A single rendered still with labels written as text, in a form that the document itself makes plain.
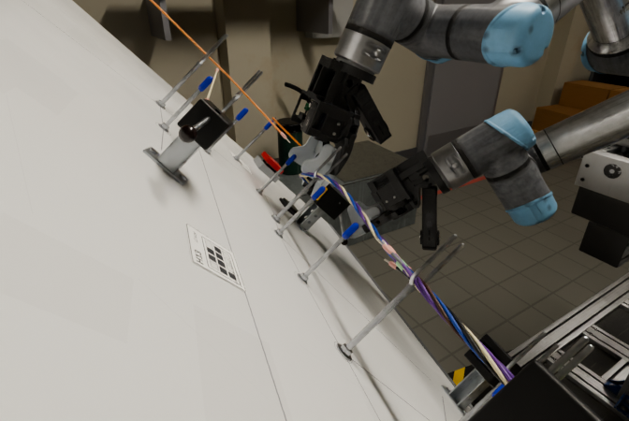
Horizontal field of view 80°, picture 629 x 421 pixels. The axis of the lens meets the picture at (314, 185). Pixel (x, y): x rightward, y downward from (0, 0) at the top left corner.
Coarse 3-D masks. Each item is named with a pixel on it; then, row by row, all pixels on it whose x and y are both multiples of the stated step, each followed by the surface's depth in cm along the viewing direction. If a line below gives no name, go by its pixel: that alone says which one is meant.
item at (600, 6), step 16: (592, 0) 79; (608, 0) 78; (624, 0) 79; (592, 16) 83; (608, 16) 82; (624, 16) 82; (592, 32) 88; (608, 32) 85; (624, 32) 85; (592, 48) 92; (608, 48) 89; (624, 48) 87; (592, 64) 97; (608, 64) 93; (624, 64) 91
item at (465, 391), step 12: (492, 348) 50; (480, 360) 53; (504, 360) 49; (480, 372) 49; (516, 372) 50; (468, 384) 53; (480, 384) 51; (492, 384) 49; (456, 396) 53; (468, 396) 51
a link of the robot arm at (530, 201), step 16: (528, 160) 61; (512, 176) 61; (528, 176) 61; (496, 192) 65; (512, 192) 62; (528, 192) 61; (544, 192) 62; (512, 208) 64; (528, 208) 62; (544, 208) 62; (528, 224) 64
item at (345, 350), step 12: (456, 252) 33; (444, 264) 33; (432, 276) 33; (408, 288) 32; (396, 300) 32; (384, 312) 33; (372, 324) 33; (360, 336) 33; (348, 348) 33; (348, 360) 32
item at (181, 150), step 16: (192, 112) 32; (208, 112) 33; (192, 128) 29; (208, 128) 33; (224, 128) 33; (176, 144) 34; (192, 144) 34; (208, 144) 33; (160, 160) 34; (176, 160) 34; (176, 176) 35
